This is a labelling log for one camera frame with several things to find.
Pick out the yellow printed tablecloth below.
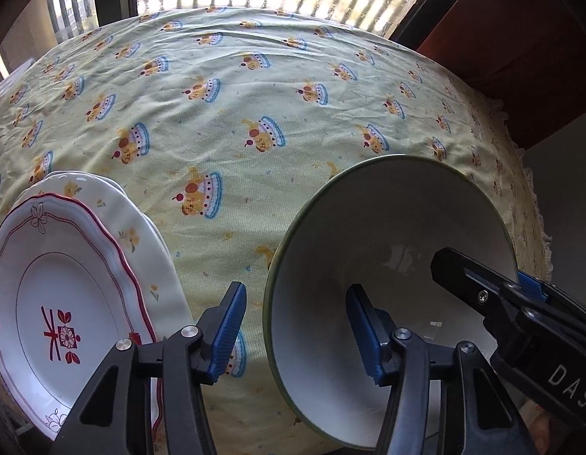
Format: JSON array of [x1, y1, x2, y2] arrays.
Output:
[[0, 6, 556, 455]]

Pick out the cream floral bowl dark rim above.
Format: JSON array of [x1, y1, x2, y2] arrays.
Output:
[[263, 154, 520, 451]]

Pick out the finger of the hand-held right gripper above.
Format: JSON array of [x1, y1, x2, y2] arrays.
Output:
[[430, 246, 527, 324], [517, 272, 586, 338]]

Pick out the white scalloped dish yellow flowers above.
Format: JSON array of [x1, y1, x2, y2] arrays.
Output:
[[22, 174, 195, 351]]

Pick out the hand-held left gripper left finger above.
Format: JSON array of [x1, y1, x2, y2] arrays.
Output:
[[49, 281, 248, 455]]

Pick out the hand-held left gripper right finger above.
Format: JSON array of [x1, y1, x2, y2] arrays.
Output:
[[346, 283, 535, 455]]

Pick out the person's right hand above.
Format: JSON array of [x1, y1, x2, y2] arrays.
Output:
[[523, 400, 566, 455]]

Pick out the white plate red rim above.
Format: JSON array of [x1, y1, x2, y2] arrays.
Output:
[[0, 193, 163, 441]]

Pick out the red curtain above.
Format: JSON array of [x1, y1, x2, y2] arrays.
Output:
[[416, 0, 586, 152]]

